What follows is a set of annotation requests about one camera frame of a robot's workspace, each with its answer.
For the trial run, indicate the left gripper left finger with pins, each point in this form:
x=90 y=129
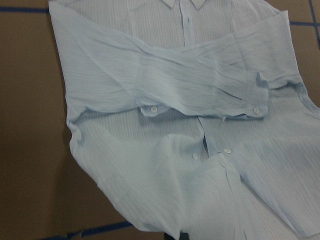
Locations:
x=167 y=237

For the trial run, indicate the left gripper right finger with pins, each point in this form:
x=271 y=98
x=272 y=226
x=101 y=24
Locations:
x=184 y=236

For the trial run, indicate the light blue button-up shirt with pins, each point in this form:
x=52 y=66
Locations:
x=191 y=115

